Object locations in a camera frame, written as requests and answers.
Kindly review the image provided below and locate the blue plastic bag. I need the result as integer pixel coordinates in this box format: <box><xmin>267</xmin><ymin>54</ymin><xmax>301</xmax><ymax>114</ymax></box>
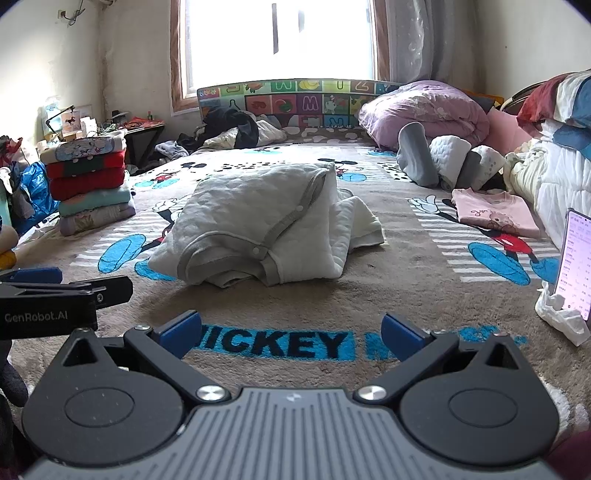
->
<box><xmin>11</xmin><ymin>161</ymin><xmax>61</xmax><ymax>234</ymax></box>

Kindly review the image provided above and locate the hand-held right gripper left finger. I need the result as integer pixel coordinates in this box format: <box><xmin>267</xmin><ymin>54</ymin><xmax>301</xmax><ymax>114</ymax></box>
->
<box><xmin>60</xmin><ymin>310</ymin><xmax>232</xmax><ymax>404</ymax></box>

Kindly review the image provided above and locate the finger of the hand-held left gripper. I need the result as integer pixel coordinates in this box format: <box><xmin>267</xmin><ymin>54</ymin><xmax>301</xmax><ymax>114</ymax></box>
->
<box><xmin>0</xmin><ymin>276</ymin><xmax>134</xmax><ymax>308</ymax></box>
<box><xmin>0</xmin><ymin>267</ymin><xmax>64</xmax><ymax>284</ymax></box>

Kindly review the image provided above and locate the red white blue quilt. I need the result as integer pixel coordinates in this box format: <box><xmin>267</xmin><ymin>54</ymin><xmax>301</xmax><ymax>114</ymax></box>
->
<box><xmin>516</xmin><ymin>69</ymin><xmax>591</xmax><ymax>160</ymax></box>

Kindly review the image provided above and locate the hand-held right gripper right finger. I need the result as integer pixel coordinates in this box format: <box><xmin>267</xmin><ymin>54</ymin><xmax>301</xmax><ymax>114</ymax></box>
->
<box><xmin>353</xmin><ymin>313</ymin><xmax>532</xmax><ymax>403</ymax></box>

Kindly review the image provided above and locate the pink folded shirt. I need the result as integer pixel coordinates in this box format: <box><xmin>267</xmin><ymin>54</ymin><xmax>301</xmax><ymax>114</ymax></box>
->
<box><xmin>451</xmin><ymin>188</ymin><xmax>541</xmax><ymax>239</ymax></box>

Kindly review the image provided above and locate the grey crumpled clothing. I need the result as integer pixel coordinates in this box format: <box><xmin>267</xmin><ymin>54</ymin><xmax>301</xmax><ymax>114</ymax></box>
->
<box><xmin>154</xmin><ymin>140</ymin><xmax>190</xmax><ymax>160</ymax></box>

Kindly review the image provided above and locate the window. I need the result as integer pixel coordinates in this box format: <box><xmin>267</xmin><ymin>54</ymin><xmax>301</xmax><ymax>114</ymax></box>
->
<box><xmin>171</xmin><ymin>0</ymin><xmax>391</xmax><ymax>114</ymax></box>

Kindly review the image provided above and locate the printed cartoon blanket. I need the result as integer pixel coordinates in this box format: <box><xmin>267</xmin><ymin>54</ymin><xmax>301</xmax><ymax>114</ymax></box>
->
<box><xmin>0</xmin><ymin>141</ymin><xmax>591</xmax><ymax>462</ymax></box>

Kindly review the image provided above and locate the white crumpled tissue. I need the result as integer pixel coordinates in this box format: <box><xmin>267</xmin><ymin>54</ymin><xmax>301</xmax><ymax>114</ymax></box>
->
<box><xmin>536</xmin><ymin>281</ymin><xmax>591</xmax><ymax>347</ymax></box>

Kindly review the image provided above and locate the smartphone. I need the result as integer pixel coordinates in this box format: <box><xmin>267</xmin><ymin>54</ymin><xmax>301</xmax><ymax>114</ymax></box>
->
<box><xmin>554</xmin><ymin>208</ymin><xmax>591</xmax><ymax>321</ymax></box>

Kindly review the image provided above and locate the grey rolled garment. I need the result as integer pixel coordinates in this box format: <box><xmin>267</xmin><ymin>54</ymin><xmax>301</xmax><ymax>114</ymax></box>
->
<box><xmin>396</xmin><ymin>122</ymin><xmax>439</xmax><ymax>188</ymax></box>

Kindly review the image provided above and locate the dark desk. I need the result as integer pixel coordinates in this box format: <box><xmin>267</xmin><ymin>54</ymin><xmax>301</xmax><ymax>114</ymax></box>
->
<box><xmin>111</xmin><ymin>117</ymin><xmax>167</xmax><ymax>169</ymax></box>

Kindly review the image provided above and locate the black clothing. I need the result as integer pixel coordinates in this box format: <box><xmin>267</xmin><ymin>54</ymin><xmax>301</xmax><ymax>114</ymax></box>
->
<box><xmin>178</xmin><ymin>107</ymin><xmax>259</xmax><ymax>151</ymax></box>

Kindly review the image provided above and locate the white crumpled cloth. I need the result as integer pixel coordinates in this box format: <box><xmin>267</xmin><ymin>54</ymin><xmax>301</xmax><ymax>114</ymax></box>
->
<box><xmin>203</xmin><ymin>120</ymin><xmax>288</xmax><ymax>149</ymax></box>

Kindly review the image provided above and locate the white quilted rolled garment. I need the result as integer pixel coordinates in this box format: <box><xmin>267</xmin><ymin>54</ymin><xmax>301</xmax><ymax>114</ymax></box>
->
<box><xmin>429</xmin><ymin>135</ymin><xmax>472</xmax><ymax>191</ymax></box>

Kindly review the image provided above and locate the stack of folded clothes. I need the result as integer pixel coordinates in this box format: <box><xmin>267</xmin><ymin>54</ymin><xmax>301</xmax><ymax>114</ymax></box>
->
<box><xmin>39</xmin><ymin>129</ymin><xmax>137</xmax><ymax>236</ymax></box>

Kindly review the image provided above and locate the grey patterned curtain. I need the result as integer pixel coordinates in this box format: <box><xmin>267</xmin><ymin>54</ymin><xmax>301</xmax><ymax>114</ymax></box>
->
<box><xmin>374</xmin><ymin>0</ymin><xmax>485</xmax><ymax>88</ymax></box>

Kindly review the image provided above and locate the white quilted garment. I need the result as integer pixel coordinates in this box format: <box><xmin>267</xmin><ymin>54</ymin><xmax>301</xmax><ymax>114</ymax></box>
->
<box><xmin>148</xmin><ymin>162</ymin><xmax>386</xmax><ymax>288</ymax></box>
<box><xmin>429</xmin><ymin>135</ymin><xmax>472</xmax><ymax>191</ymax></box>

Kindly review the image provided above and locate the white dotted rolled garment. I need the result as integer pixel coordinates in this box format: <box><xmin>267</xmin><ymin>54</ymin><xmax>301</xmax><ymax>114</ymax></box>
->
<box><xmin>471</xmin><ymin>145</ymin><xmax>506</xmax><ymax>190</ymax></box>

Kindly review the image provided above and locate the colourful picture headboard mat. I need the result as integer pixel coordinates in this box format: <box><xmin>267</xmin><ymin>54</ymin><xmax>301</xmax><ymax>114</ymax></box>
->
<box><xmin>197</xmin><ymin>78</ymin><xmax>402</xmax><ymax>139</ymax></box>

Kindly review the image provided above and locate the pink pillow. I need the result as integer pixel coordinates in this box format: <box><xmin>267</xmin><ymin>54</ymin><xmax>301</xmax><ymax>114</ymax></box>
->
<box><xmin>485</xmin><ymin>108</ymin><xmax>528</xmax><ymax>153</ymax></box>

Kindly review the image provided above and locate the pile of mixed clothes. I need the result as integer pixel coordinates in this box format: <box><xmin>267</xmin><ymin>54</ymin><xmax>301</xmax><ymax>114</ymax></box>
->
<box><xmin>0</xmin><ymin>135</ymin><xmax>31</xmax><ymax>217</ymax></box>

